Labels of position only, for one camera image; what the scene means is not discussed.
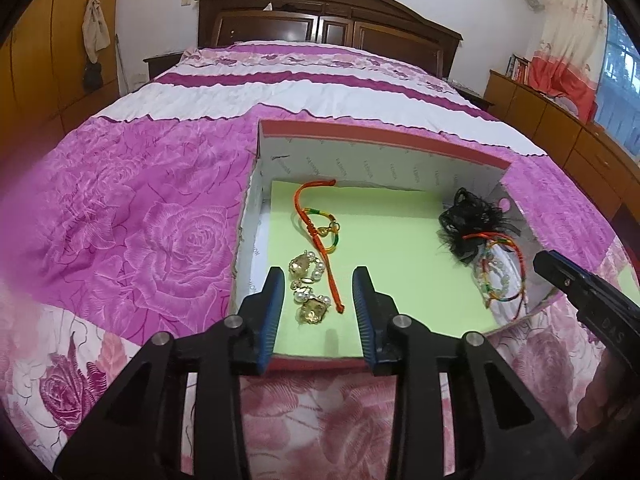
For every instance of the window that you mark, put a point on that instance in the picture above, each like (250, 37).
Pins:
(618, 97)

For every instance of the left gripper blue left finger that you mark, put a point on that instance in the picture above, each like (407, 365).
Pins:
(134, 431)

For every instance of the wooden wardrobe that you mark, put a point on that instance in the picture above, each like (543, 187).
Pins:
(43, 65)

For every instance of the dark bedside table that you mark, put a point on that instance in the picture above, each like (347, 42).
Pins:
(158, 64)

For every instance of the hanging beige cloth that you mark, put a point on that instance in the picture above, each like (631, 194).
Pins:
(94, 31)

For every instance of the black hanging bag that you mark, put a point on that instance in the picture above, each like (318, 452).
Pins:
(93, 78)

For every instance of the green foam sheet in box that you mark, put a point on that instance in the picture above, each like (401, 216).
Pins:
(392, 233)

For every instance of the wooden sideboard cabinet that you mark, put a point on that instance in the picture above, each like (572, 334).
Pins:
(597, 164)

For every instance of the pink cardboard box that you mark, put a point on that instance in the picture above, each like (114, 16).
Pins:
(316, 154)

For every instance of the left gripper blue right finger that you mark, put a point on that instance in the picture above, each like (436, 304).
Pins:
(500, 430)

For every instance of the green foam sheet on bed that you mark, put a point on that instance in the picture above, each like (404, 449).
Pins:
(629, 284)

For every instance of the floral red curtain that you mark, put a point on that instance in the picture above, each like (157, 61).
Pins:
(569, 57)

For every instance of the dark wooden headboard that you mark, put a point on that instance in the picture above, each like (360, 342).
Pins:
(383, 27)

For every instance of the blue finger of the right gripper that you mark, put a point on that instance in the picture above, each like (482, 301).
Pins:
(565, 272)

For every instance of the black feather hair clip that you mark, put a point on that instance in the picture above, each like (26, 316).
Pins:
(466, 223)

